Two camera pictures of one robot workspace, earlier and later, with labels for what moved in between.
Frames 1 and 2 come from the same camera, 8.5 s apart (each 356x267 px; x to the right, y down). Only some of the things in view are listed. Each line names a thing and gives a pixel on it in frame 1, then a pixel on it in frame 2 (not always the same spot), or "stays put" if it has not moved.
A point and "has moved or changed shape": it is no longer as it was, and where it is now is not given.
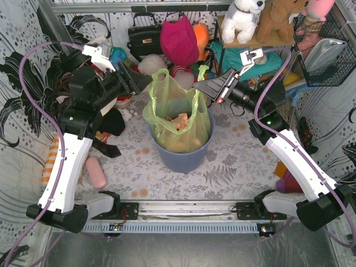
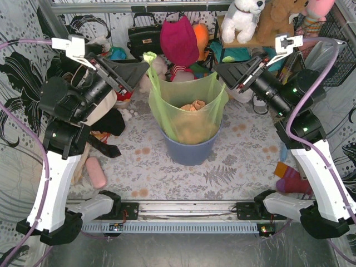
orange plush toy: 201,34 stays put
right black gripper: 226,88 -> 248,77
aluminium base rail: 186,216 stays put
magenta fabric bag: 179,41 stays put
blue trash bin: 186,162 has moved or changed shape
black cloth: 113,122 stays put
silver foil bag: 324,54 stays put
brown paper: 181,121 -> 194,106
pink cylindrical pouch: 96,172 stays put
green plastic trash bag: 181,118 has moved or changed shape
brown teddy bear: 273,24 stays put
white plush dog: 241,19 stays put
